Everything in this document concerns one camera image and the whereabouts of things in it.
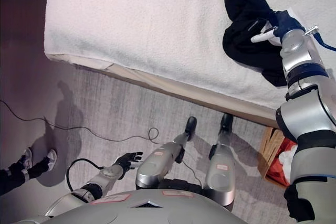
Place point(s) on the robot left leg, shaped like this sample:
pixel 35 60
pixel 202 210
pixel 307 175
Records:
pixel 160 161

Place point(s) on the silver robot torso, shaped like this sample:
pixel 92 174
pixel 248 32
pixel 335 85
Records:
pixel 131 212

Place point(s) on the bed with white blanket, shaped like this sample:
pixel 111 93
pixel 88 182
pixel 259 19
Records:
pixel 157 24

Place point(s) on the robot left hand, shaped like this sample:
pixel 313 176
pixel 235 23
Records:
pixel 128 159

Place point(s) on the wicker laundry basket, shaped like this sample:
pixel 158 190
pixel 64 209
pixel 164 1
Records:
pixel 270 142

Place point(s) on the grey rug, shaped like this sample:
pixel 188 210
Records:
pixel 118 108

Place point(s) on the orange garment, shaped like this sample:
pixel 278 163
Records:
pixel 278 171

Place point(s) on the white sneaker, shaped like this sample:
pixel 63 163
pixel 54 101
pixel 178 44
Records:
pixel 52 157
pixel 27 155

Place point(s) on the white printed garment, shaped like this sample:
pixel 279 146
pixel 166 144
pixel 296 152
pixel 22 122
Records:
pixel 286 159

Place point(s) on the person's black trouser legs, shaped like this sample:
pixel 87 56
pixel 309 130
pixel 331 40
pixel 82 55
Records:
pixel 15 176

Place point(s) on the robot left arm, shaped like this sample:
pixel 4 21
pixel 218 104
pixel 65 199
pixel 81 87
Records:
pixel 105 179

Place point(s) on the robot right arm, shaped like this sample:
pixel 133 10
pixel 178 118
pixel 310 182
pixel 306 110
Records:
pixel 307 108

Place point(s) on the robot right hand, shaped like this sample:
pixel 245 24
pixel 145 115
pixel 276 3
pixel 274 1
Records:
pixel 286 23

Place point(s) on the black garment with white label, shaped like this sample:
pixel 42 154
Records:
pixel 246 35

